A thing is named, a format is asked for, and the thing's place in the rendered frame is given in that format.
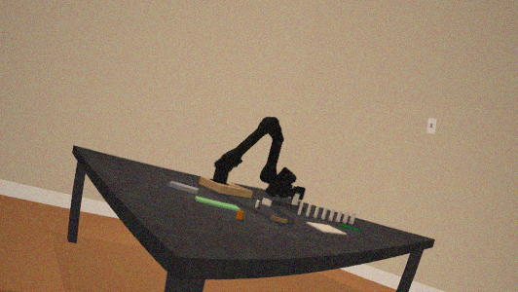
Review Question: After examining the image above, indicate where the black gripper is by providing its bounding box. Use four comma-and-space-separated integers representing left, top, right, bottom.
268, 182, 306, 200

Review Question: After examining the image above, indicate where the green rectangular block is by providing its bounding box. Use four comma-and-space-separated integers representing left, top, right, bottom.
195, 197, 241, 211

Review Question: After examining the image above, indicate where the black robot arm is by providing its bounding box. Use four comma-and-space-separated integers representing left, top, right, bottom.
209, 117, 296, 193

